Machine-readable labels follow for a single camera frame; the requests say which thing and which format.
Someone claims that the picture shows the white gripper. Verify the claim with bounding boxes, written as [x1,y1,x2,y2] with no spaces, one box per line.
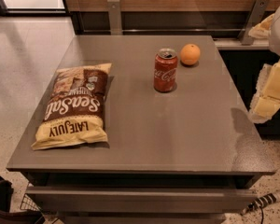
[248,7,280,123]

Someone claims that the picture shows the orange fruit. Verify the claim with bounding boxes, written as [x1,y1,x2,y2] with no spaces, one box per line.
[180,44,201,65]

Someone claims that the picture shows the brown Late July chip bag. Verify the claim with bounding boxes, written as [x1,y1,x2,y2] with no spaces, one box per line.
[32,63,111,150]

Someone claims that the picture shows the red Coca-Cola can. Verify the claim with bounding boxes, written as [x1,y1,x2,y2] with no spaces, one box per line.
[154,48,178,92]

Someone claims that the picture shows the grey cabinet with drawers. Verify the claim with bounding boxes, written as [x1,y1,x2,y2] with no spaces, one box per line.
[7,35,274,224]

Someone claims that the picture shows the dark brown chair base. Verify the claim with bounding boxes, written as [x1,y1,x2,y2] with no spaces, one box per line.
[0,176,45,224]

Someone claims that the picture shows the right metal wall bracket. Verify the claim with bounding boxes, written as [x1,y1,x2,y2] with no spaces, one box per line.
[238,0,271,46]

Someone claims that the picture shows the metal wall bracket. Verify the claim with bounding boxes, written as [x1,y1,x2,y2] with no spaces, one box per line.
[107,0,122,35]
[238,0,271,46]

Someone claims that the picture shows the striped white black hose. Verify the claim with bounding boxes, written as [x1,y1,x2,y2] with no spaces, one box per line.
[240,187,280,217]

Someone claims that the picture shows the left metal wall bracket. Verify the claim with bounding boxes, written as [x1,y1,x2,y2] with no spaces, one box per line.
[107,0,122,35]

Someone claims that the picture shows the black wire basket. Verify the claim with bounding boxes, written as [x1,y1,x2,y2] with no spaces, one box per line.
[20,193,40,211]

